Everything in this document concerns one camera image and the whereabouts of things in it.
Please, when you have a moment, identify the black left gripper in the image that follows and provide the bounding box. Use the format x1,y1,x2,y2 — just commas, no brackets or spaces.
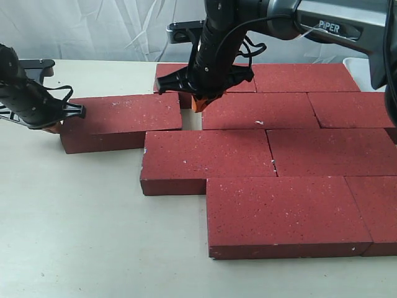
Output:
1,80,86,134

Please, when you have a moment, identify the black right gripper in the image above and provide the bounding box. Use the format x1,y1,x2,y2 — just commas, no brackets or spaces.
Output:
156,20,254,113

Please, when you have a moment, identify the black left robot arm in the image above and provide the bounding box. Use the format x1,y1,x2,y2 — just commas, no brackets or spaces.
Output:
1,44,86,133

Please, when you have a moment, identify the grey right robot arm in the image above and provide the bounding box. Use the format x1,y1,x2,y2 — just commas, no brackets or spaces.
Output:
155,1,396,122

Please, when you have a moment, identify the back row left brick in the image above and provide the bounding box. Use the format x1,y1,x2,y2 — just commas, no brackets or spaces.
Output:
154,63,256,109

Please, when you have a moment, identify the back row right brick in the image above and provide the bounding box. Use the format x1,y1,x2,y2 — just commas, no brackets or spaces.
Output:
252,63,359,93

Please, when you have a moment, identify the second row right brick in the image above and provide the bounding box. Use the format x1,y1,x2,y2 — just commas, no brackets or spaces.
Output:
308,92,394,129

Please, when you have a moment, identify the front row large brick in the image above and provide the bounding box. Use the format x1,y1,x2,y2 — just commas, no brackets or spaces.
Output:
206,176,373,260

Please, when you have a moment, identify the third row red brick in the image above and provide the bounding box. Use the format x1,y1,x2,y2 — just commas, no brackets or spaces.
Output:
267,129,396,176

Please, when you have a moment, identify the front row right brick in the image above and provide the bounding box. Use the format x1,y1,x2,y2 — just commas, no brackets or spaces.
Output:
346,176,396,257

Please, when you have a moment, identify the pale blue backdrop cloth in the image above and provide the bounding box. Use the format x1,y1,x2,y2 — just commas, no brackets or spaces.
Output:
0,0,397,65

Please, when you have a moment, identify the white plastic tray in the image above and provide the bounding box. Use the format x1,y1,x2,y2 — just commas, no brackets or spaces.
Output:
342,57,385,93

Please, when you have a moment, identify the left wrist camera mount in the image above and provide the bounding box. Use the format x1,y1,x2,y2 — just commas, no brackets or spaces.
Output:
19,59,55,85

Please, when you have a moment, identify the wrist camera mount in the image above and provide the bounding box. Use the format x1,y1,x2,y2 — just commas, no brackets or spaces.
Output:
19,59,55,85
166,20,204,44

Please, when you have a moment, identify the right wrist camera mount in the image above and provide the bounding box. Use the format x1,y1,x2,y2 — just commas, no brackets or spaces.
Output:
166,20,204,44

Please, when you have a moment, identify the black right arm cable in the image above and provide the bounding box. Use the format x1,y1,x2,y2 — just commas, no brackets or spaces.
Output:
213,15,298,81

